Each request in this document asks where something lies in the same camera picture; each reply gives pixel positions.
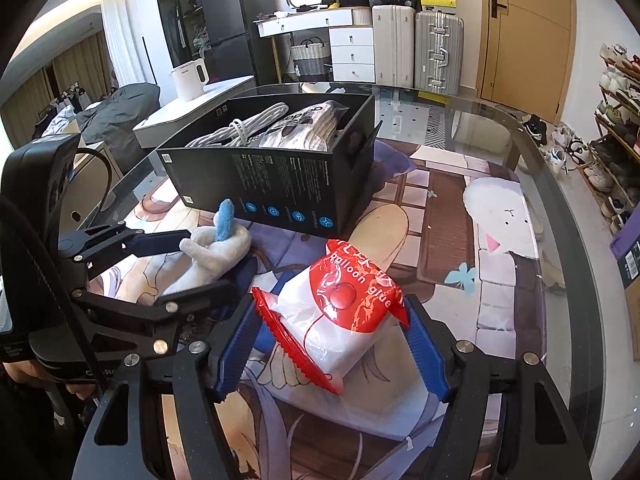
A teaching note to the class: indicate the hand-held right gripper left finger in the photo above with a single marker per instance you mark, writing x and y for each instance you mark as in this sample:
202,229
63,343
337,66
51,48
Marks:
235,355

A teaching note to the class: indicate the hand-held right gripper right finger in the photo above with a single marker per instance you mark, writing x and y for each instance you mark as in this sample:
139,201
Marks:
425,355

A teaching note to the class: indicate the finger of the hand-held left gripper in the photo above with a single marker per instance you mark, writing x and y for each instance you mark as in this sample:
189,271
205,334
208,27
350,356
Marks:
165,316
160,243

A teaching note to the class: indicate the white and blue plush toy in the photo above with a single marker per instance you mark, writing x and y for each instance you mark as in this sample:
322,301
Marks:
215,255

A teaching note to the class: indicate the red and white packet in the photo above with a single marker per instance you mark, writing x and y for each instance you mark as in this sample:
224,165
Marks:
325,320

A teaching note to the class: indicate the black cardboard box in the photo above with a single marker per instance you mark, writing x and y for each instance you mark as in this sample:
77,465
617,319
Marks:
280,180

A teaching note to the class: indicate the bag of white socks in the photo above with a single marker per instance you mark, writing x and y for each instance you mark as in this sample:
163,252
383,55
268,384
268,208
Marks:
310,125

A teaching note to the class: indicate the person's left hand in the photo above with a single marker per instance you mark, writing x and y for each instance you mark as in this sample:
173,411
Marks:
30,372

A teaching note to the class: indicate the dark jacket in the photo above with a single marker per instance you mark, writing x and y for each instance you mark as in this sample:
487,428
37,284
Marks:
120,115

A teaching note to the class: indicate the white side table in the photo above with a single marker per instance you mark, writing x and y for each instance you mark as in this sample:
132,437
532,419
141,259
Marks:
200,105

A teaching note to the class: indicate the white electric kettle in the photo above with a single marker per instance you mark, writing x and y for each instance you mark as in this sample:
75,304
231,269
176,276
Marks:
187,80

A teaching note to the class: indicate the beige curtain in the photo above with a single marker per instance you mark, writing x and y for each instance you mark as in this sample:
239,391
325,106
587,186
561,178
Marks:
80,70

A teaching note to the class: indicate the dark wardrobe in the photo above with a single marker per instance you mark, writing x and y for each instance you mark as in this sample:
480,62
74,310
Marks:
175,20

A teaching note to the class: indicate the purple box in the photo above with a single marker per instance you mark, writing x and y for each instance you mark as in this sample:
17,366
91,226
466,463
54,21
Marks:
627,245

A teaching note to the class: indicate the black fridge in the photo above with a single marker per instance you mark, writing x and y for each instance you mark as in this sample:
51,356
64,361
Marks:
235,20

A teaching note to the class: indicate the woven basket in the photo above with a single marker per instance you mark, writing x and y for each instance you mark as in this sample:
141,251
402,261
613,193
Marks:
310,60

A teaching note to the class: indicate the shoes on floor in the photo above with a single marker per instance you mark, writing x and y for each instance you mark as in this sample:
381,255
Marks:
555,145

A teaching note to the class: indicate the wooden shoe rack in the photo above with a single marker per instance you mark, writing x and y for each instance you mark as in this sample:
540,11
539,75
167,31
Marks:
607,160

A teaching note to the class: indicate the white vanity desk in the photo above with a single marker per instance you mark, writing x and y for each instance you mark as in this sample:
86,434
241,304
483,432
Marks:
350,45

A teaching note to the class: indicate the silver suitcase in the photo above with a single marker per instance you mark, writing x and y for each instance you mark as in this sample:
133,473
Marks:
439,52

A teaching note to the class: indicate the white ribbed container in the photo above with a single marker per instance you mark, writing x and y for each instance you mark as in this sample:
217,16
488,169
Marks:
362,16

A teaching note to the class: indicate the white suitcase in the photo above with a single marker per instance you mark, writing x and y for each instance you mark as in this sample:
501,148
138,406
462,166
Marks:
393,45

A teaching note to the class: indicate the shoe rack with shoes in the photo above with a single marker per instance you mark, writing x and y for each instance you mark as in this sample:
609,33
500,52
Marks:
617,110

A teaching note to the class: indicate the wooden door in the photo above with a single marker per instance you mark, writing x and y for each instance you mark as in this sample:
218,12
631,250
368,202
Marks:
525,35

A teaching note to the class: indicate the black and yellow shoe box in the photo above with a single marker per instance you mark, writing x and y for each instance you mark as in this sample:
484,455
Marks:
437,4

